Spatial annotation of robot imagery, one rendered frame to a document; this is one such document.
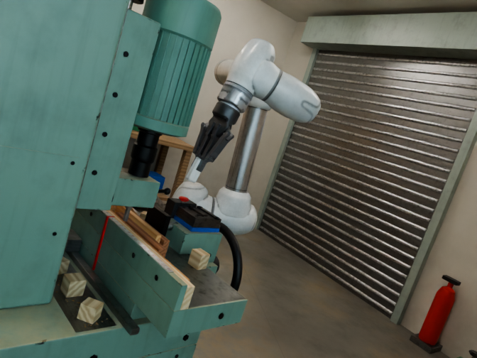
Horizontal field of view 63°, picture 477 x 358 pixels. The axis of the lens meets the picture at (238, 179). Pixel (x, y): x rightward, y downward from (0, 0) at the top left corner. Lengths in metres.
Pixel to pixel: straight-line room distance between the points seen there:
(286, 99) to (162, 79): 0.39
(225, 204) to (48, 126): 1.06
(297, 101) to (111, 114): 0.53
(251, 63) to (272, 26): 4.18
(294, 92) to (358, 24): 3.34
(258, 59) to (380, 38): 3.14
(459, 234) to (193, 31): 3.11
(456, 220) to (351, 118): 1.49
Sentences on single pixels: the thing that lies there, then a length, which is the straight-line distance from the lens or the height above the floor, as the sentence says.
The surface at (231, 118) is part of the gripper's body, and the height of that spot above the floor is 1.28.
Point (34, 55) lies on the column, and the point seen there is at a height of 1.28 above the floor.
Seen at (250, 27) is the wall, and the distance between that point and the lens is 5.07.
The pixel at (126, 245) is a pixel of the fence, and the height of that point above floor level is 0.93.
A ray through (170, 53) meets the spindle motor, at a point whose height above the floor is 1.37.
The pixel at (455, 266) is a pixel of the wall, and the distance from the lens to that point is 3.69.
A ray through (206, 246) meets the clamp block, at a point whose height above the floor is 0.92.
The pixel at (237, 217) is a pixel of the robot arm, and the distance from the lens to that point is 1.71.
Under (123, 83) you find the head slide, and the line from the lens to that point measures 0.85.
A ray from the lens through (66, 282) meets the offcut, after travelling 0.96.
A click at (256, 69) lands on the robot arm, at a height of 1.42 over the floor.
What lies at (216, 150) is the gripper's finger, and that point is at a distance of 1.07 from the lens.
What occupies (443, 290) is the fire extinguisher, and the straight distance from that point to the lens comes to 3.57.
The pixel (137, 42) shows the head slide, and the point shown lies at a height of 1.37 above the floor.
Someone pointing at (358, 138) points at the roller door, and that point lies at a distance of 4.25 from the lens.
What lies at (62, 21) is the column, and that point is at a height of 1.35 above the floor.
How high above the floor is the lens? 1.28
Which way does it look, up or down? 9 degrees down
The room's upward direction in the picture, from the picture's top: 18 degrees clockwise
